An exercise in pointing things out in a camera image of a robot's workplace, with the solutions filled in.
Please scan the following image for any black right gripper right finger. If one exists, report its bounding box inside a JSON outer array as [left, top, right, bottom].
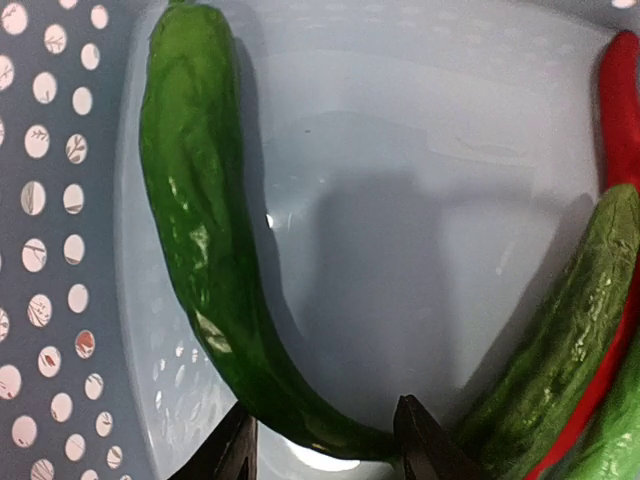
[[393, 395, 483, 480]]

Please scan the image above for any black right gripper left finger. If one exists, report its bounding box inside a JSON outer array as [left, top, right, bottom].
[[169, 402, 258, 480]]

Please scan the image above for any light blue plastic basket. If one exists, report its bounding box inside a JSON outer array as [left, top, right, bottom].
[[1, 1, 639, 479]]

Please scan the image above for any dark green chili pepper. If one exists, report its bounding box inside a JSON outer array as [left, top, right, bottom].
[[138, 1, 399, 461]]

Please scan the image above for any green cucumber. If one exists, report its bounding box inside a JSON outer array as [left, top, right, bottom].
[[454, 184, 639, 479]]

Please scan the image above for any light green pepper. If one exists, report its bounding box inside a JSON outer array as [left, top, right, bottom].
[[553, 339, 639, 480]]

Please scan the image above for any red chili pepper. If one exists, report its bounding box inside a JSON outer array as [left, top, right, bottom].
[[524, 29, 640, 480]]

